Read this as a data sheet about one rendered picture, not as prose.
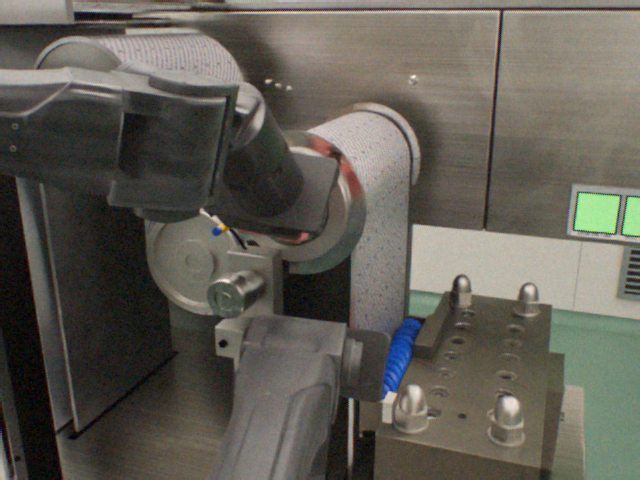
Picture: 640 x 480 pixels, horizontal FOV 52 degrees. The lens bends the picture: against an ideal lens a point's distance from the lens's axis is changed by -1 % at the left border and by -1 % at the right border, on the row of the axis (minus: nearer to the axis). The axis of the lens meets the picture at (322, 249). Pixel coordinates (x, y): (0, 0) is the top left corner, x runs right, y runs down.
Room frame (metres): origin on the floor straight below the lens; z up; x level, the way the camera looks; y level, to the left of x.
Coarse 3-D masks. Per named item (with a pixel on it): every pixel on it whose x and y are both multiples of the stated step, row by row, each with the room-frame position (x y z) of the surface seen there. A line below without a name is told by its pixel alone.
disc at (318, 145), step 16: (288, 144) 0.64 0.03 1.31; (304, 144) 0.63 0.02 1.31; (320, 144) 0.63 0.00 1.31; (352, 176) 0.61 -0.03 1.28; (352, 192) 0.61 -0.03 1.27; (352, 208) 0.61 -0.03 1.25; (352, 224) 0.61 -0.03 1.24; (352, 240) 0.61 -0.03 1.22; (336, 256) 0.62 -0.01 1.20; (304, 272) 0.63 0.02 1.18; (320, 272) 0.63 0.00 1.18
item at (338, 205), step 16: (336, 192) 0.61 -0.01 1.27; (336, 208) 0.61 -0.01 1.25; (336, 224) 0.61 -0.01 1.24; (256, 240) 0.64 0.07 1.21; (272, 240) 0.63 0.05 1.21; (320, 240) 0.62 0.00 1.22; (336, 240) 0.61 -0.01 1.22; (288, 256) 0.63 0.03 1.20; (304, 256) 0.62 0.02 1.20; (320, 256) 0.62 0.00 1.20
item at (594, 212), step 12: (588, 204) 0.84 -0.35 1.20; (600, 204) 0.83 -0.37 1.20; (612, 204) 0.83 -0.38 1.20; (576, 216) 0.84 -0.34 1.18; (588, 216) 0.84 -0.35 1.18; (600, 216) 0.83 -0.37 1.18; (612, 216) 0.83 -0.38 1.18; (576, 228) 0.84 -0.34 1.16; (588, 228) 0.84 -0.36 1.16; (600, 228) 0.83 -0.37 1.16; (612, 228) 0.83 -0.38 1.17
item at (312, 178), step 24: (288, 168) 0.48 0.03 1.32; (312, 168) 0.52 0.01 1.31; (336, 168) 0.52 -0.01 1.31; (240, 192) 0.47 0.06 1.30; (264, 192) 0.47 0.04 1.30; (288, 192) 0.49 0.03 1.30; (312, 192) 0.51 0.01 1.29; (240, 216) 0.51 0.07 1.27; (264, 216) 0.50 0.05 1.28; (288, 216) 0.50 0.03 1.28; (312, 216) 0.50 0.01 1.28
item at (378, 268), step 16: (400, 208) 0.80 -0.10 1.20; (384, 224) 0.72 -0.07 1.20; (400, 224) 0.80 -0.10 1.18; (368, 240) 0.66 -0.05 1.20; (384, 240) 0.72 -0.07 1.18; (400, 240) 0.80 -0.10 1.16; (352, 256) 0.62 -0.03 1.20; (368, 256) 0.66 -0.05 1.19; (384, 256) 0.73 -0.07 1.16; (400, 256) 0.81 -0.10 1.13; (352, 272) 0.62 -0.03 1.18; (368, 272) 0.66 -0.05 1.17; (384, 272) 0.73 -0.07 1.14; (400, 272) 0.81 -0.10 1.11; (352, 288) 0.62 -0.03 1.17; (368, 288) 0.66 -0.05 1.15; (384, 288) 0.73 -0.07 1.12; (400, 288) 0.81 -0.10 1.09; (352, 304) 0.62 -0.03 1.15; (368, 304) 0.67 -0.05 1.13; (384, 304) 0.73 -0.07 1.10; (400, 304) 0.82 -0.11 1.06; (352, 320) 0.62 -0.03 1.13; (368, 320) 0.67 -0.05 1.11; (384, 320) 0.74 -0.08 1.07; (400, 320) 0.82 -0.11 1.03; (352, 400) 0.62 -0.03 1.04
